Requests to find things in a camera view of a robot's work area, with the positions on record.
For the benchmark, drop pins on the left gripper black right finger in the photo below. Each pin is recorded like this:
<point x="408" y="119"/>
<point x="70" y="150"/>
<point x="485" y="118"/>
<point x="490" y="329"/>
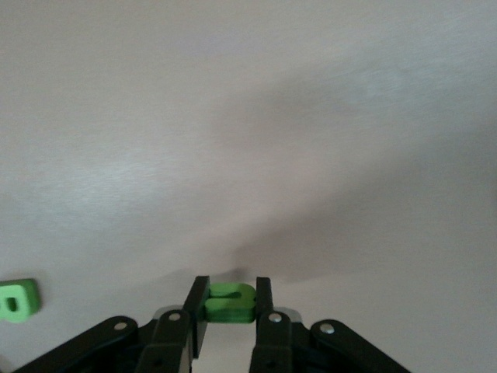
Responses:
<point x="275" y="346"/>

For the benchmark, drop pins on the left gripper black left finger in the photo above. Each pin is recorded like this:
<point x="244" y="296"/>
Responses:
<point x="163" y="346"/>

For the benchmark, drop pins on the green letter U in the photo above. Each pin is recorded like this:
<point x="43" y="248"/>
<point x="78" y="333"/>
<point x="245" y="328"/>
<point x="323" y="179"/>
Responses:
<point x="229" y="311"/>

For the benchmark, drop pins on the green letter B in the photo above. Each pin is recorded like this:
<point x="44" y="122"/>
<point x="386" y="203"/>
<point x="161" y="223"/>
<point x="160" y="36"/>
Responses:
<point x="25" y="299"/>

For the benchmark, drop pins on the brown table cover sheet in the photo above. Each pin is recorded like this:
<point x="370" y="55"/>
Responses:
<point x="233" y="116"/>

